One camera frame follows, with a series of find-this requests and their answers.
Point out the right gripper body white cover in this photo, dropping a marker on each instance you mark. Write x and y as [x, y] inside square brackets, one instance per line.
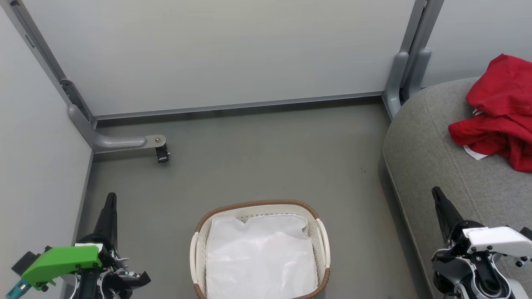
[494, 241]

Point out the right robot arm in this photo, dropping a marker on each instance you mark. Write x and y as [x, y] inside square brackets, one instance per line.
[513, 289]

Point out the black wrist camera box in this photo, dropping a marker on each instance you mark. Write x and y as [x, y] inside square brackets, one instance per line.
[27, 259]
[527, 233]

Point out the grey upright partition foot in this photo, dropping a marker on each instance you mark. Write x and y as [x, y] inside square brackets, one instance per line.
[395, 83]
[419, 70]

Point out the long grey partition foot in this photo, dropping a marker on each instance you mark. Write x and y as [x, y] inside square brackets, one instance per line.
[112, 142]

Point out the grey partition bottom rail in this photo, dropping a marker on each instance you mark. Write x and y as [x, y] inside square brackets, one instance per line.
[237, 106]

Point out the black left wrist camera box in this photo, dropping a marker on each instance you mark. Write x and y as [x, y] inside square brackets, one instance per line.
[27, 259]

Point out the grey fabric sofa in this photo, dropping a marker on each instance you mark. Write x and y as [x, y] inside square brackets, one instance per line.
[436, 166]

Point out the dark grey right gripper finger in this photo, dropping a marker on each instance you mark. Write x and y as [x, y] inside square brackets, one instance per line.
[447, 211]

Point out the black caster wheel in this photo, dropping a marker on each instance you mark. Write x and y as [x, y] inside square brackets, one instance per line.
[162, 154]

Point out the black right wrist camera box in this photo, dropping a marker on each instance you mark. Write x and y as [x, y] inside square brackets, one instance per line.
[527, 233]

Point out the red and white shirt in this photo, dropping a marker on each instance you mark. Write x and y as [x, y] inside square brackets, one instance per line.
[503, 112]

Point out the grey partition corner post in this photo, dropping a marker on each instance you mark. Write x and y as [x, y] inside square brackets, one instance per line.
[45, 58]
[419, 25]

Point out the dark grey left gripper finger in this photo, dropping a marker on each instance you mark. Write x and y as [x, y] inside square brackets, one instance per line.
[108, 224]

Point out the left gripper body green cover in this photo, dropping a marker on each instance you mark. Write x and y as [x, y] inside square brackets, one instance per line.
[62, 261]

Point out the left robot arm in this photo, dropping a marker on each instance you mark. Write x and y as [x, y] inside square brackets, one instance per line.
[72, 292]

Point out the white basket liner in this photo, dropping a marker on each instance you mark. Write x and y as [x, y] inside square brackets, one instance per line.
[262, 257]

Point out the white laundry basket brown rim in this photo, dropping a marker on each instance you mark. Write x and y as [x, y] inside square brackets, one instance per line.
[197, 253]

